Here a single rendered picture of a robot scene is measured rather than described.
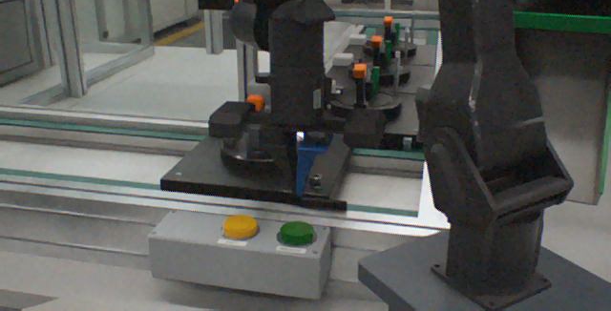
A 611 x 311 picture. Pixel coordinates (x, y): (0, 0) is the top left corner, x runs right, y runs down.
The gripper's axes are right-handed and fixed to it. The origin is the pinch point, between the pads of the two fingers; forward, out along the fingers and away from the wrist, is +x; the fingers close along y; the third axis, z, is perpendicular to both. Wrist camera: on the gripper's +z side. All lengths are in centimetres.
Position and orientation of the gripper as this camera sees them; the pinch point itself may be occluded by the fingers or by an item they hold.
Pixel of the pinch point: (298, 167)
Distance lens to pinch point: 67.4
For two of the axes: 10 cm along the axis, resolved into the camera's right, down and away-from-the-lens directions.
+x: 0.1, 9.4, 3.5
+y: -9.8, -0.7, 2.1
